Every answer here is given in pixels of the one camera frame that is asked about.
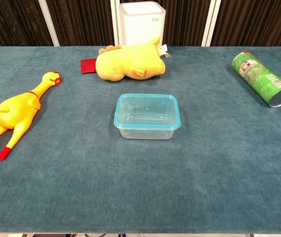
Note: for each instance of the white partition post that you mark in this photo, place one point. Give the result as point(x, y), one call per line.
point(115, 22)
point(210, 22)
point(49, 22)

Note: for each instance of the yellow rubber chicken toy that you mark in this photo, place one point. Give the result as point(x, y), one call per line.
point(16, 111)

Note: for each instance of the teal table cloth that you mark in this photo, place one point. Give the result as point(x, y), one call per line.
point(130, 185)

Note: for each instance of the clear plastic container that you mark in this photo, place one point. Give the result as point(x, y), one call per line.
point(145, 134)

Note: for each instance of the yellow plush toy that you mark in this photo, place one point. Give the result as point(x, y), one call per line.
point(128, 64)

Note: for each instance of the green chips can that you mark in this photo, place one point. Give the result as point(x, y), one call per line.
point(258, 76)

